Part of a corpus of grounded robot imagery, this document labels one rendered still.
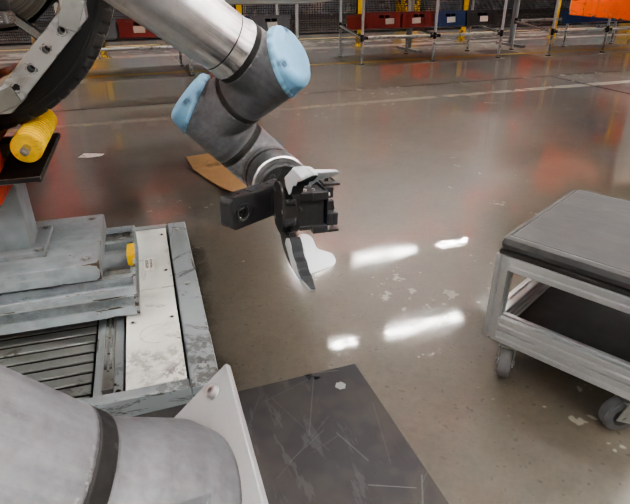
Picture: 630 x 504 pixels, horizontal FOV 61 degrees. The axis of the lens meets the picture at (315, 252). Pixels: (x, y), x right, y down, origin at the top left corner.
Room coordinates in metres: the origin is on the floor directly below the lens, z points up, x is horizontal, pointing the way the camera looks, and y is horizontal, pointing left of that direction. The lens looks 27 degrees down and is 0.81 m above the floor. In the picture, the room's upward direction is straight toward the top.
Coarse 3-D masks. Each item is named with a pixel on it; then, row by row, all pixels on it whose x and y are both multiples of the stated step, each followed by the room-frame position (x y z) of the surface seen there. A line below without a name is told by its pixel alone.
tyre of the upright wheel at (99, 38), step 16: (96, 0) 1.14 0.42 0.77; (96, 16) 1.14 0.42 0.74; (80, 32) 1.13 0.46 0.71; (96, 32) 1.14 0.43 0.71; (64, 48) 1.12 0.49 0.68; (80, 48) 1.13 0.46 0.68; (96, 48) 1.14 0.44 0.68; (64, 64) 1.12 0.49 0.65; (80, 64) 1.12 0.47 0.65; (48, 80) 1.11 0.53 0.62; (64, 80) 1.11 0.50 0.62; (80, 80) 1.16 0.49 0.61; (32, 96) 1.10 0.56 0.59; (48, 96) 1.10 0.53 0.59; (64, 96) 1.12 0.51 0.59; (16, 112) 1.09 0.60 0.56; (32, 112) 1.09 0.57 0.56; (0, 128) 1.08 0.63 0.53
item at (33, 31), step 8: (16, 16) 1.12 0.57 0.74; (16, 24) 1.12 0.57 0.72; (24, 24) 1.12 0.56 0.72; (32, 24) 1.14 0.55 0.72; (32, 32) 1.12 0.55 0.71; (40, 32) 1.13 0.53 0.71; (48, 48) 1.11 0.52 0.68; (16, 64) 1.26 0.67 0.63; (0, 72) 1.21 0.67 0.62; (8, 72) 1.13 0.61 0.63; (0, 80) 1.08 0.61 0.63
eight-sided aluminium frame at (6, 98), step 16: (64, 0) 1.04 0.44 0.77; (80, 0) 1.05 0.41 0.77; (64, 16) 1.04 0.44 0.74; (80, 16) 1.05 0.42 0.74; (48, 32) 1.04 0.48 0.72; (64, 32) 1.08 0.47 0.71; (32, 48) 1.03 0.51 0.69; (32, 64) 1.02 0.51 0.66; (48, 64) 1.03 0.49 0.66; (16, 80) 1.01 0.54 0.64; (32, 80) 1.02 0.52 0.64; (0, 96) 1.00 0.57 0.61; (16, 96) 1.01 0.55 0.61; (0, 112) 1.00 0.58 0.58
